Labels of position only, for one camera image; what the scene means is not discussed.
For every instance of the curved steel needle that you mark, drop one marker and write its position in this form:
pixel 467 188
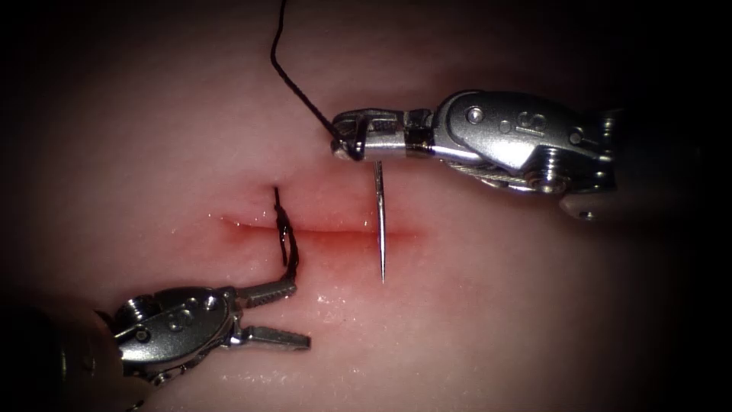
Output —
pixel 380 229

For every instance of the left arm needle driver jaw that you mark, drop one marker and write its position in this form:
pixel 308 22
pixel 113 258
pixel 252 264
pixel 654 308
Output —
pixel 274 337
pixel 266 293

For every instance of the left arm needle driver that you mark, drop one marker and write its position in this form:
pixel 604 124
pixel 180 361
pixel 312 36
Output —
pixel 171 326

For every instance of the black stitching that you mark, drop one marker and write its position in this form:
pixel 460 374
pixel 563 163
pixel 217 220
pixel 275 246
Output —
pixel 286 240

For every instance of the dark right arm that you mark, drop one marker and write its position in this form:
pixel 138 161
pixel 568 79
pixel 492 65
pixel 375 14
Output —
pixel 646 171

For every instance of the tissue pad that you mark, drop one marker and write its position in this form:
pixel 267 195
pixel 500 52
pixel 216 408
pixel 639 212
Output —
pixel 457 297

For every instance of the right arm needle driver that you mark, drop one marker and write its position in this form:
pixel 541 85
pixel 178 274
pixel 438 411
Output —
pixel 503 137

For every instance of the right arm needle driver jaw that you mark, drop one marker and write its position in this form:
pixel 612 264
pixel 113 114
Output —
pixel 377 120
pixel 383 149

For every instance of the dark left arm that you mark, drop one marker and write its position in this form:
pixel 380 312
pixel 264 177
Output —
pixel 57 366

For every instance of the black thread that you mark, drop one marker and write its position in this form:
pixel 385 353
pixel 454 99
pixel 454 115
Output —
pixel 297 88

